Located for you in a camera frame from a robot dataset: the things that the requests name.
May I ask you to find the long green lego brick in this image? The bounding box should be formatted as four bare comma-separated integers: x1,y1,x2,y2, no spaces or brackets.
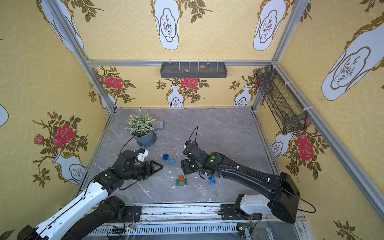
176,178,188,187

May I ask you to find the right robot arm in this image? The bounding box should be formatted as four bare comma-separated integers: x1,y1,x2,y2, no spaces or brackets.
182,141,300,224

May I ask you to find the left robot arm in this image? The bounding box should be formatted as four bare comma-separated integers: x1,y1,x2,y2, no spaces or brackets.
17,151,164,240

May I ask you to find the dark blue lego brick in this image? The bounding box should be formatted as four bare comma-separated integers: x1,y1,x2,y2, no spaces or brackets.
162,154,169,161

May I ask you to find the light blue lego brick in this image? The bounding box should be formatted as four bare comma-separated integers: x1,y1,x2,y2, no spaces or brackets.
168,158,176,166

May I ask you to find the long blue lego brick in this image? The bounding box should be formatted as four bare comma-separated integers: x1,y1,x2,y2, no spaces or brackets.
209,176,216,185

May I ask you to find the potted plant grey pot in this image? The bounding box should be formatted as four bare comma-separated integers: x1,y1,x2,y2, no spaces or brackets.
128,111,156,147

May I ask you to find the grey teal sponge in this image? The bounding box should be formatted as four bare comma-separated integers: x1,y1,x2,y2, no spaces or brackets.
154,121,165,130

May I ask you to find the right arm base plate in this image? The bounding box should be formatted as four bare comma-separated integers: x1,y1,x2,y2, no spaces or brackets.
218,204,262,221

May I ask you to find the aluminium rail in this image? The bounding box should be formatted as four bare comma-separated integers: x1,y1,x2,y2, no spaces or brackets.
59,201,307,238

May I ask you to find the grey wall tray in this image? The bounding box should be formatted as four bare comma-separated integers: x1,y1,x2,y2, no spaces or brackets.
160,61,228,79

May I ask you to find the black wire mesh basket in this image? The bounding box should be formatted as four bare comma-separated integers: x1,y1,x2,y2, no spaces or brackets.
255,66,307,134

